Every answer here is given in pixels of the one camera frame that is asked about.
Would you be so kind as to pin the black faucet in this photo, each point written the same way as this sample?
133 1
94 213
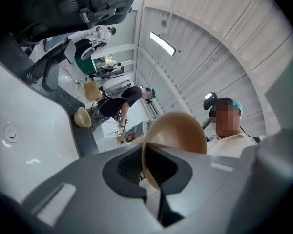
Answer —
51 69

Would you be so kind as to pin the black head-mounted camera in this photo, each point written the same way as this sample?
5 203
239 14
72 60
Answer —
210 100

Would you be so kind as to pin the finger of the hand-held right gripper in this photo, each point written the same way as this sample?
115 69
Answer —
139 129

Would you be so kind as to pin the teal hair cap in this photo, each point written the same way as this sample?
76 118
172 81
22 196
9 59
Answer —
238 107

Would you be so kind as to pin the cardboard box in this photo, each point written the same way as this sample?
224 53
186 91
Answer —
91 90

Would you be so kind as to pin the person's white shirt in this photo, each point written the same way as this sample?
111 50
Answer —
224 145

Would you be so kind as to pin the white sink drain cover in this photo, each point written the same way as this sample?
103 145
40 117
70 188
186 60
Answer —
11 133

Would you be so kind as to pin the white box appliance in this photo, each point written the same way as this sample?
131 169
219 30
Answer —
110 134

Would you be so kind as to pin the white sink basin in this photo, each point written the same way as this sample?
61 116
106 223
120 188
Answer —
34 121

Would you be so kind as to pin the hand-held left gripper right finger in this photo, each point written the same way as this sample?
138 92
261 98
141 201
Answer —
210 191

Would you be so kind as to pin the person's head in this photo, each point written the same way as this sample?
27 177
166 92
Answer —
224 121

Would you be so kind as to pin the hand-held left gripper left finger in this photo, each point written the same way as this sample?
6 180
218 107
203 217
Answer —
88 191

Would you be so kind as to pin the green tub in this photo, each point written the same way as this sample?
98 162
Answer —
88 66

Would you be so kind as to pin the ceiling light bar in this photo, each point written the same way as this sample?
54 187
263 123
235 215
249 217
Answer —
162 43

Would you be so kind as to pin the white domed backpack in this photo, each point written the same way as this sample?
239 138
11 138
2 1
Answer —
114 84

